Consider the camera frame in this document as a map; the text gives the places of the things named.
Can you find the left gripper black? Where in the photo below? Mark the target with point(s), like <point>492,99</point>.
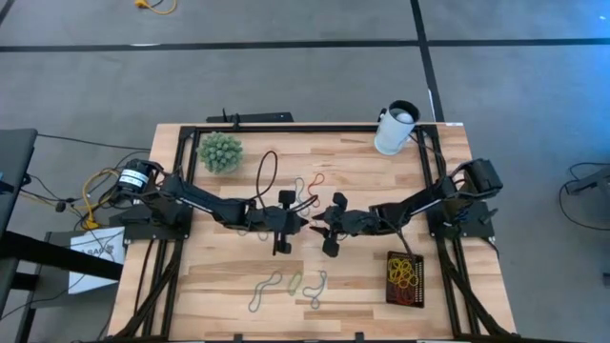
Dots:
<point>274,220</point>

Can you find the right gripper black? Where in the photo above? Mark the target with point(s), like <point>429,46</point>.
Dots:
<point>355,222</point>

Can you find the long grey rubber band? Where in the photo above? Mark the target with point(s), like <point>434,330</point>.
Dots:
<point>262,288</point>
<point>300,196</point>

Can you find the yellow rubber band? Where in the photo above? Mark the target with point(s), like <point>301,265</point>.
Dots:
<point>395,281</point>
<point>399,265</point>
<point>405,276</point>

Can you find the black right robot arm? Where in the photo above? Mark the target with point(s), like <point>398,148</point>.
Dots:
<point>429,200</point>

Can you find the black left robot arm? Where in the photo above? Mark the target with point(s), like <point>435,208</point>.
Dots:
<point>205,202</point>

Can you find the black perforated bin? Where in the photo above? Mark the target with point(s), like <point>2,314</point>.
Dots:
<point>418,267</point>

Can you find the grey-green rubber band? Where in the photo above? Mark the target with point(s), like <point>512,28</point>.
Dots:
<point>263,237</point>

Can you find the teal-grey rubber band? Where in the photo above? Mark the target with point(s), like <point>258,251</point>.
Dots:
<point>317,288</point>

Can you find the green rubber band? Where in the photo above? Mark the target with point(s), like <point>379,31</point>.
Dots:
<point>291,289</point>

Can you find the white cylindrical cup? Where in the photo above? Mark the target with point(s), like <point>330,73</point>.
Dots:
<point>392,135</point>

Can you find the green artificial plant white pot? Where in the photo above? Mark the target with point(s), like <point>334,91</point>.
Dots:
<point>219,151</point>

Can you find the white paper sign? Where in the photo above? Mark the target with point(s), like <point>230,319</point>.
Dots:
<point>90,271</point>

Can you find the black desk beam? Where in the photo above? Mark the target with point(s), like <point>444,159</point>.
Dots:
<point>57,255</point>

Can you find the grey floor device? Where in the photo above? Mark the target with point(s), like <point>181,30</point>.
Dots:
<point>595,180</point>

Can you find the grey desk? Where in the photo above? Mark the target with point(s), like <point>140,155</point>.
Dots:
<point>16,162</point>

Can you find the black frame bracket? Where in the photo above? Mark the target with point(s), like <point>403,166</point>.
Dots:
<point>237,337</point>
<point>359,336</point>

